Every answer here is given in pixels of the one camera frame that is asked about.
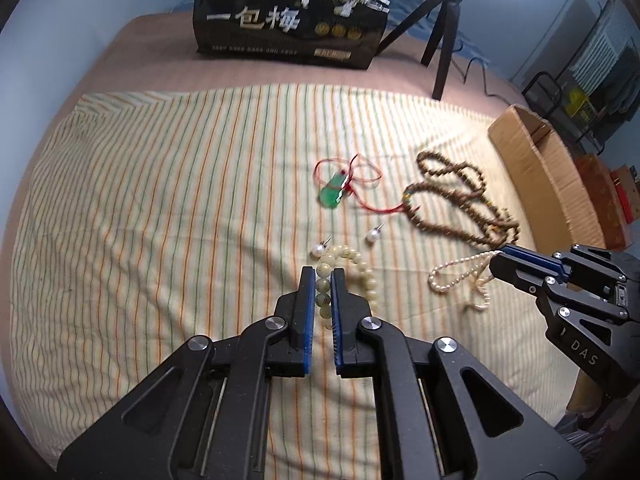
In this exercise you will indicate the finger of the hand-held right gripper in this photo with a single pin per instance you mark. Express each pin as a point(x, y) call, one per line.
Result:
point(515, 272)
point(535, 257)

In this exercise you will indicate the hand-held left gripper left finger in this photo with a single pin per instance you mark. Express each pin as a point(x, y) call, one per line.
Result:
point(310, 320)

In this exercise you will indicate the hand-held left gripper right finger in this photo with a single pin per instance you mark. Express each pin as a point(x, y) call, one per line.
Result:
point(337, 320)

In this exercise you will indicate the cardboard box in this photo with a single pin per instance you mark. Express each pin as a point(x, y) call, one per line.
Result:
point(550, 170)

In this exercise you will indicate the pearl stud earring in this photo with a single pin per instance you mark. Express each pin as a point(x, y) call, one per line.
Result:
point(318, 251)
point(372, 236)

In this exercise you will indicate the orange patterned cloth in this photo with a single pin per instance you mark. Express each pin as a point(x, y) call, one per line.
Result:
point(595, 180)

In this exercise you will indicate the yellow crate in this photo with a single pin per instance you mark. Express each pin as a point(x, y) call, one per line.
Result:
point(580, 105)

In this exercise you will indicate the black clothes rack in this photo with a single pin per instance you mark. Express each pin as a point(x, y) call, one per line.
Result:
point(542, 85)

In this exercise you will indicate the striped cloth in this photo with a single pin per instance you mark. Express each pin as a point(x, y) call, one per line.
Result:
point(175, 210)

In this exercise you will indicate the dark hanging clothes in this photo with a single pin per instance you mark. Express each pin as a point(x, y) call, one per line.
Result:
point(627, 85)

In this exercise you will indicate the striped white towel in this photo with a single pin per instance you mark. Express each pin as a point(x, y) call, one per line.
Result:
point(595, 55)

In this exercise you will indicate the black mini tripod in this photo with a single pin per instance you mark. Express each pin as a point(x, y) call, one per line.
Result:
point(442, 55)

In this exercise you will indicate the blue checkered blanket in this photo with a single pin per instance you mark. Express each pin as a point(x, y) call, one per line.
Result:
point(415, 30)

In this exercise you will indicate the black snack bag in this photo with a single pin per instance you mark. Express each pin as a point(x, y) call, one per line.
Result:
point(260, 25)

